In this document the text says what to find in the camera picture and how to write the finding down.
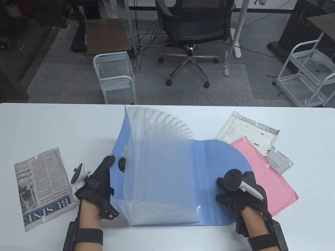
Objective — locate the white metal rail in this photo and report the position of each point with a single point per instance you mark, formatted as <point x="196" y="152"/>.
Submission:
<point x="226" y="65"/>

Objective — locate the black desk base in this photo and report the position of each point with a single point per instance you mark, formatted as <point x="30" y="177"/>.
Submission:
<point x="293" y="28"/>

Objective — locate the person's left forearm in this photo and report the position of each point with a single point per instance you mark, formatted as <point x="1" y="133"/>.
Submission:
<point x="89" y="217"/>

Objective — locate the black office chair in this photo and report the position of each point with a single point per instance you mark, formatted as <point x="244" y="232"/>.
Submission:
<point x="196" y="26"/>

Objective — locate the person's left hand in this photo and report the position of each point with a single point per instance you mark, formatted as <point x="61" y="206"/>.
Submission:
<point x="94" y="185"/>

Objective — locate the person's right hand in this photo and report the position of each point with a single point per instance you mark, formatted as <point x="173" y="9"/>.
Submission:
<point x="248" y="201"/>

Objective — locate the black desk leg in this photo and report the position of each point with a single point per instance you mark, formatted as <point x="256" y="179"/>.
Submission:
<point x="78" y="31"/>

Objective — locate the white black controller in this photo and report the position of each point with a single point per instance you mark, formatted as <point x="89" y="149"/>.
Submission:
<point x="79" y="172"/>
<point x="233" y="180"/>

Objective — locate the brown wooden side table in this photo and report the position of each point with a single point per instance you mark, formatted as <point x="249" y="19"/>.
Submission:
<point x="107" y="35"/>

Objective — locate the white black left controller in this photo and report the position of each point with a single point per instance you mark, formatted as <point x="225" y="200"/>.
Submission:
<point x="79" y="172"/>

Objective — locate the clear plastic bag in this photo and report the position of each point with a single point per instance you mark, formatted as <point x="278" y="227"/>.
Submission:
<point x="320" y="60"/>

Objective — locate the brown desk top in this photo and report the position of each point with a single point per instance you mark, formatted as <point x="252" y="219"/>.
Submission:
<point x="324" y="24"/>

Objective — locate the thin white desk leg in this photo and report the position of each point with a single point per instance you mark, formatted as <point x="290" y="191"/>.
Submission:
<point x="130" y="26"/>

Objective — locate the large newspaper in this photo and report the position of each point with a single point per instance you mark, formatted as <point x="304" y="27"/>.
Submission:
<point x="44" y="188"/>

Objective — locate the white printed form sheet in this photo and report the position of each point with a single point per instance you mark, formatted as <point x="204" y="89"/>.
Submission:
<point x="243" y="125"/>

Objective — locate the white desk leg with foot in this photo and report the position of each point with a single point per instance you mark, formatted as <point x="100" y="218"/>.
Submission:
<point x="236" y="34"/>

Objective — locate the small newspaper leaflet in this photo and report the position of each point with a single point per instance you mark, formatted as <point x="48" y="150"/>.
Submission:
<point x="281" y="160"/>

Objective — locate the white black right controller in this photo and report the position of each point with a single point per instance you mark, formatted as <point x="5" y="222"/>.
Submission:
<point x="233" y="180"/>

